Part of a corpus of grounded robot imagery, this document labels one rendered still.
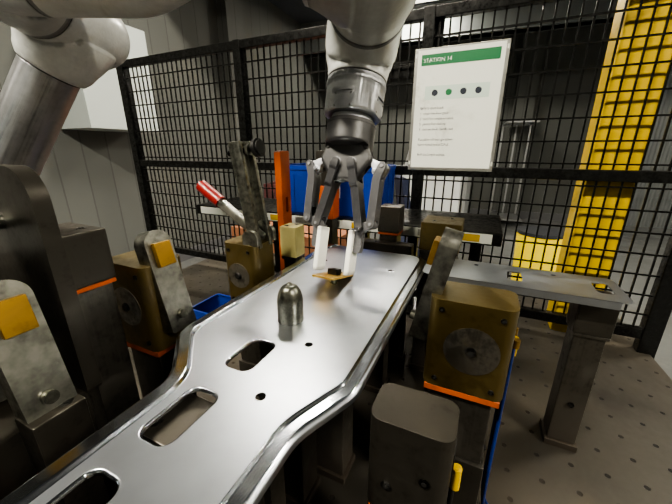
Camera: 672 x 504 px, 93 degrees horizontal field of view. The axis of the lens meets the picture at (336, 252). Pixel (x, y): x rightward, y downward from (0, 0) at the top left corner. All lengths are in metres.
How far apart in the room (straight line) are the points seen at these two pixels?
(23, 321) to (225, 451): 0.20
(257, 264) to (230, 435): 0.32
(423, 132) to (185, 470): 0.90
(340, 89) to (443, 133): 0.52
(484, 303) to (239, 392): 0.26
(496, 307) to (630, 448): 0.51
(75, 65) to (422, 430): 0.84
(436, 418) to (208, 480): 0.18
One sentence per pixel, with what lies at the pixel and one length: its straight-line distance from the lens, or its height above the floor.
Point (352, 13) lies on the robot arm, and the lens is 0.42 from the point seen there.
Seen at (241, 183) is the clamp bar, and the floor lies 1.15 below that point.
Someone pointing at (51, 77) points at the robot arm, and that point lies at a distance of 0.88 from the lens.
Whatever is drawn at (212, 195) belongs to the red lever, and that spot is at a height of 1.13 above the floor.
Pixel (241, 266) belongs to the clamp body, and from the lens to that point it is 0.57.
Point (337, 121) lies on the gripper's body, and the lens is 0.49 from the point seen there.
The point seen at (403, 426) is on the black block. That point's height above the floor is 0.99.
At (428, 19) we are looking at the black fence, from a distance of 1.03.
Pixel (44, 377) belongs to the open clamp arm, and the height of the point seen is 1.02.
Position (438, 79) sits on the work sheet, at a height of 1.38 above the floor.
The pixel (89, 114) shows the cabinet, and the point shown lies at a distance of 2.93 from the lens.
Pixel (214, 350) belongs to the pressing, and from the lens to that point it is 0.37.
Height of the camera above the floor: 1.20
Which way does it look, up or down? 18 degrees down
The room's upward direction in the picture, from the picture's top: straight up
